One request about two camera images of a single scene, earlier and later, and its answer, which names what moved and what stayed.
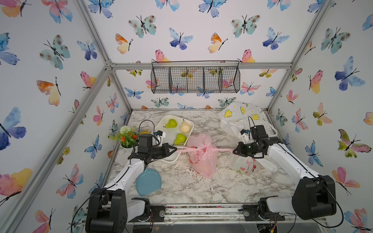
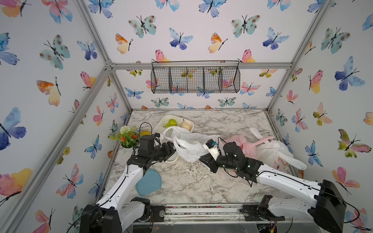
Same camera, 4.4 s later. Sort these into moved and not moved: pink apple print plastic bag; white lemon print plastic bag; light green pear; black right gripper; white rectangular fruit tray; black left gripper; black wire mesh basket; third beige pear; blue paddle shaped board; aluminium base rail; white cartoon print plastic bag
Moved: white cartoon print plastic bag; black right gripper; white lemon print plastic bag; pink apple print plastic bag
Not moved: black left gripper; black wire mesh basket; aluminium base rail; light green pear; white rectangular fruit tray; blue paddle shaped board; third beige pear
